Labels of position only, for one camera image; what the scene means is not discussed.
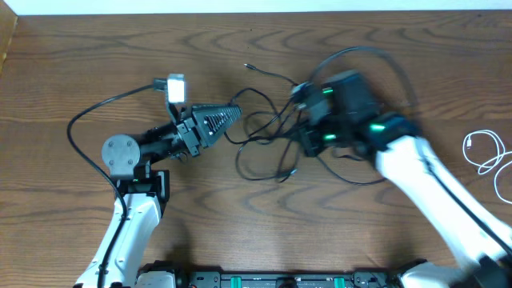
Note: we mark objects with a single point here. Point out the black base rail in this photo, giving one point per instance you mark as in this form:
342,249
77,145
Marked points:
169,274

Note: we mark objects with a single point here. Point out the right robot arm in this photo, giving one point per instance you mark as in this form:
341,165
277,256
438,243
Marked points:
344,112

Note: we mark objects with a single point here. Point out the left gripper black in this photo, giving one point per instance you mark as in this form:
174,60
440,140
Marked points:
190,133

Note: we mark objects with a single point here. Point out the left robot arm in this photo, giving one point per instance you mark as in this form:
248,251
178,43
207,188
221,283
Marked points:
168,142

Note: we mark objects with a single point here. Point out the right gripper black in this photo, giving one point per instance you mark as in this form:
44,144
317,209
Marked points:
310,141

